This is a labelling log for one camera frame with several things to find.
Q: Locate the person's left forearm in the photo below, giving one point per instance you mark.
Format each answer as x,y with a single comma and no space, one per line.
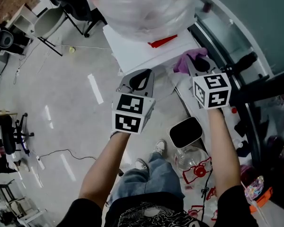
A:
101,169

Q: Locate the clear bottle white cap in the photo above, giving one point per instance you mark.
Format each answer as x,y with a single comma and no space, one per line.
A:
238,143

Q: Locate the person's leg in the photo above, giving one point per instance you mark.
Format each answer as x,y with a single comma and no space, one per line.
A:
164,171
130,185

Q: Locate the purple cloth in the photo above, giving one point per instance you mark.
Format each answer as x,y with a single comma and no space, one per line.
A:
182,61

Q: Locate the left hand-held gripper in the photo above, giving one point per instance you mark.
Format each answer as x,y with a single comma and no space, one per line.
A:
130,104

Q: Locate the person's sneaker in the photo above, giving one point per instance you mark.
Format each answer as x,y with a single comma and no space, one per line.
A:
141,163
160,146

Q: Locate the person's left sneaker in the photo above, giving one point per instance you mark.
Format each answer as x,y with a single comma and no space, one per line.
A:
141,163

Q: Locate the clear water jug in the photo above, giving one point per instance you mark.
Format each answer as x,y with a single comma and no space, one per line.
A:
142,8

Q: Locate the grey plastic chair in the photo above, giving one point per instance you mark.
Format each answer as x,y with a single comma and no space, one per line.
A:
48,22

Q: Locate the person's black printed shirt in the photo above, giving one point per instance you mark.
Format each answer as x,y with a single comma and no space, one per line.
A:
151,212

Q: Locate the white water dispenser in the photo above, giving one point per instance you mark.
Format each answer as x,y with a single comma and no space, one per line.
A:
137,53

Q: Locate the metal rack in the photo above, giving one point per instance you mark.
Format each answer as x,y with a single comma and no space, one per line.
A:
11,207

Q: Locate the black swivel chair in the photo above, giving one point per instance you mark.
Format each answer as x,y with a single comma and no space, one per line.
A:
7,136

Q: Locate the person's right leg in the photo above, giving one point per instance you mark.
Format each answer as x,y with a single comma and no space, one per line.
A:
164,171

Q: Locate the small yellow cup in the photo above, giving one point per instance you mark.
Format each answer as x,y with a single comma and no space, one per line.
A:
72,49

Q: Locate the person's left leg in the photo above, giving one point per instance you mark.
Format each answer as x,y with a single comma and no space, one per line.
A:
130,185

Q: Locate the clear bottle red cap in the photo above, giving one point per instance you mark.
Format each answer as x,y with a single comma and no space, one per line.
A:
234,110

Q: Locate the black mesh office chair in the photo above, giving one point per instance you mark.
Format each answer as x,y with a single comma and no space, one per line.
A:
75,6

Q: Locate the person's right sneaker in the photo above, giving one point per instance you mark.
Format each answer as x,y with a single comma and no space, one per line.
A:
160,146

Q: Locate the person's right forearm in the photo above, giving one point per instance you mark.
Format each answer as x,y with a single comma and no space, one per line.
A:
223,150

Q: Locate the large frosted board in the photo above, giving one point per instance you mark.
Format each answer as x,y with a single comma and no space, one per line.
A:
255,13

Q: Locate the colourful shiny bag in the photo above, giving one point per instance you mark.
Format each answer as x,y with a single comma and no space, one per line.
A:
258,188

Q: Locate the black flask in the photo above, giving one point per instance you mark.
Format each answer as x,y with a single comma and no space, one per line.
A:
247,60

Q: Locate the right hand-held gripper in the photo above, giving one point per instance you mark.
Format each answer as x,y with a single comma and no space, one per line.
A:
217,98

